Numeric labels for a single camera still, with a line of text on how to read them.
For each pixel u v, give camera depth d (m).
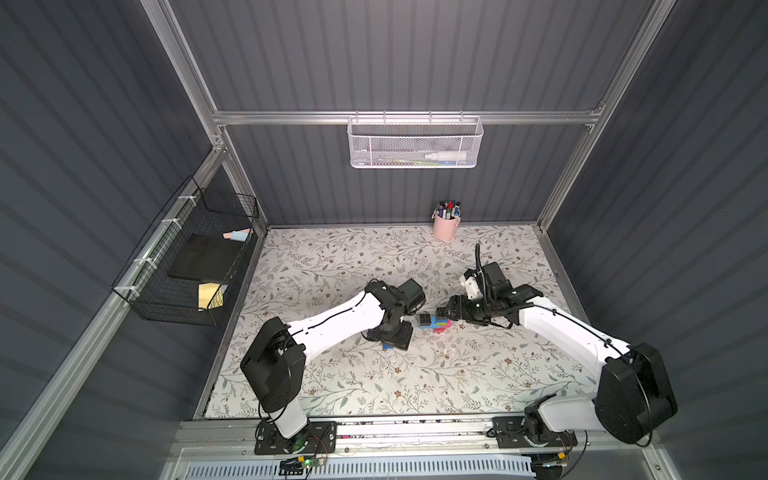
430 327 0.91
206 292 0.70
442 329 0.91
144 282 0.62
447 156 0.89
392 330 0.68
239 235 0.82
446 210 1.08
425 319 0.87
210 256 0.76
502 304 0.61
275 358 0.44
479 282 0.68
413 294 0.66
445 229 1.12
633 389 0.41
